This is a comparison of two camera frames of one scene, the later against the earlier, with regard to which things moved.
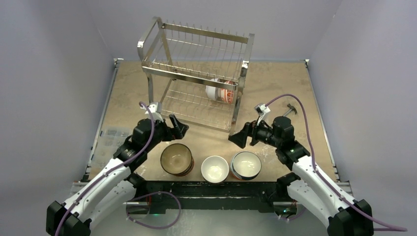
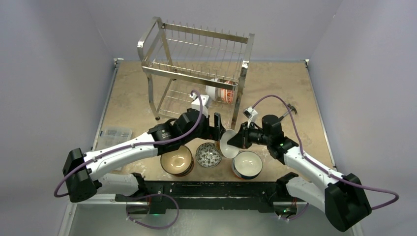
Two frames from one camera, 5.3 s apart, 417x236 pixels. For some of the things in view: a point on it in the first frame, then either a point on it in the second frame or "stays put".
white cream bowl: [215, 169] to [228, 150]
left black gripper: [177, 132] to [213, 133]
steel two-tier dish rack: [195, 73] stays put
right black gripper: [253, 134] stays put
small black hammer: [292, 108] stays put
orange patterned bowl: [227, 95] stays put
